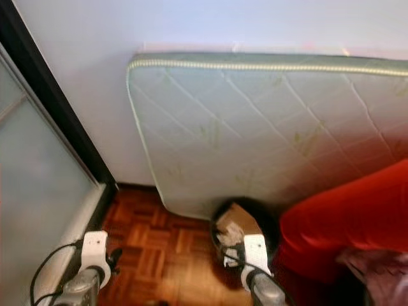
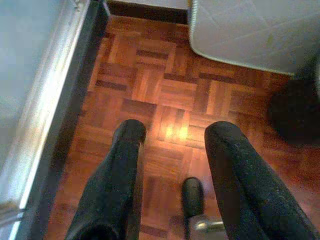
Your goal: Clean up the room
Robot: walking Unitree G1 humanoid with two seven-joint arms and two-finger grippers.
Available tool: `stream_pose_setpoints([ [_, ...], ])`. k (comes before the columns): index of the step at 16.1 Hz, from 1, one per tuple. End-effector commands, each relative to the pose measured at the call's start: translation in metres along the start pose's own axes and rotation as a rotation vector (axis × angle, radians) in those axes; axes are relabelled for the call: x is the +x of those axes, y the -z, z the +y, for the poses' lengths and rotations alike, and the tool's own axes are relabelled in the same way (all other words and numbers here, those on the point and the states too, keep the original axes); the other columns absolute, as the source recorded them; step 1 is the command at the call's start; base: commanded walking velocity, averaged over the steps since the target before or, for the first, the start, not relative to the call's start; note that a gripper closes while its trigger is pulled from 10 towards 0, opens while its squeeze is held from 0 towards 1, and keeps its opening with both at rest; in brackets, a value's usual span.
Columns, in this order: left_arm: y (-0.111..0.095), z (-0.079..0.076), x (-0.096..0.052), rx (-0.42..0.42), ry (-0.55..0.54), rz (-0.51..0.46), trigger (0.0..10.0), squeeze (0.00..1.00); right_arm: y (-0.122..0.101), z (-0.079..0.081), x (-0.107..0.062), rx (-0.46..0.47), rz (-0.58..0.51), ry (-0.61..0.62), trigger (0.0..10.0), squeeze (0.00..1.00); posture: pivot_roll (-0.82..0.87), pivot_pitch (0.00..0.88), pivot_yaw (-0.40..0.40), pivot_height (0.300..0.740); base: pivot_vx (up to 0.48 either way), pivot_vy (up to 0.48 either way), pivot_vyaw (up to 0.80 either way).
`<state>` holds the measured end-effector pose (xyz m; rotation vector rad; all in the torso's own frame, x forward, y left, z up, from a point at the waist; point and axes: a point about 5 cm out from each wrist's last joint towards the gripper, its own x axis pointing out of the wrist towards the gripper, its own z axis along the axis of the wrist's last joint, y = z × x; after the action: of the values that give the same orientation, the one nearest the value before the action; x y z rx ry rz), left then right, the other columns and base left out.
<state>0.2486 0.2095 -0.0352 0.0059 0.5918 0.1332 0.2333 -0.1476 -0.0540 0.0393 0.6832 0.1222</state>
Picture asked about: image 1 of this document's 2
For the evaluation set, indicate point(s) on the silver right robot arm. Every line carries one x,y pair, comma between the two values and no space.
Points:
268,293

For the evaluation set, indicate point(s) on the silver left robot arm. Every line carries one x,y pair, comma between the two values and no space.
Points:
80,290

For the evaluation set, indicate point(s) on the crumpled white paper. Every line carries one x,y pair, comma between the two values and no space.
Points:
229,240

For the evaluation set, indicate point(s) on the black round waste bin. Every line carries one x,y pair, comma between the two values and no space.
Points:
266,220

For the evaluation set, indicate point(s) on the frosted glass sliding door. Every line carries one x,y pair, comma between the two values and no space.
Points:
38,210

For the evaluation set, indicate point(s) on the red fabric sofa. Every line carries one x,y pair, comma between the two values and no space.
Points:
344,217

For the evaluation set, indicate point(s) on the quilted white green mattress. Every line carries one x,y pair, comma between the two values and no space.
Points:
255,127

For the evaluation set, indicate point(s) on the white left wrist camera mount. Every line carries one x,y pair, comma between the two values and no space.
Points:
95,248

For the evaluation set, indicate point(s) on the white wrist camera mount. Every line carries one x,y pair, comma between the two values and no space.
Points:
255,250
95,248

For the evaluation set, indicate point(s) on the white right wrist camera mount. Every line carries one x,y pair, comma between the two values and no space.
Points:
255,250

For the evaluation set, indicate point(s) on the dark wall baseboard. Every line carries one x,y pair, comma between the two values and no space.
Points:
134,185

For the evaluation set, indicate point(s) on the black door frame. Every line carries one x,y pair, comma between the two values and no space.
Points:
51,89

